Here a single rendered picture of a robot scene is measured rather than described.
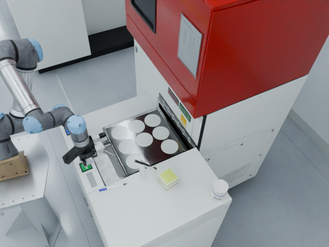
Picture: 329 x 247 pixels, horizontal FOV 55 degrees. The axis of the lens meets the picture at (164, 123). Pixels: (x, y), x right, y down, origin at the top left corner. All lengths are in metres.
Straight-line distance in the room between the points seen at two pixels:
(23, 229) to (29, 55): 1.46
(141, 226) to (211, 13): 0.96
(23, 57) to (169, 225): 1.03
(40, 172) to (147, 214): 0.69
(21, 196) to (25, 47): 0.77
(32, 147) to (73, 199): 0.83
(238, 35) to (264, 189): 1.78
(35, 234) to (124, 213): 1.22
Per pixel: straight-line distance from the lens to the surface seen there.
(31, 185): 1.90
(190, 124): 1.71
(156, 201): 1.58
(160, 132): 1.88
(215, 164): 2.10
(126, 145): 1.83
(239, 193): 2.77
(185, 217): 1.56
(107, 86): 3.43
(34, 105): 1.46
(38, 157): 1.98
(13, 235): 2.72
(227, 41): 1.29
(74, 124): 1.40
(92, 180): 1.67
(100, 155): 1.83
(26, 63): 1.67
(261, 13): 1.32
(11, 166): 1.87
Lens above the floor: 2.40
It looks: 51 degrees down
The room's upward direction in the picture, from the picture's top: 3 degrees clockwise
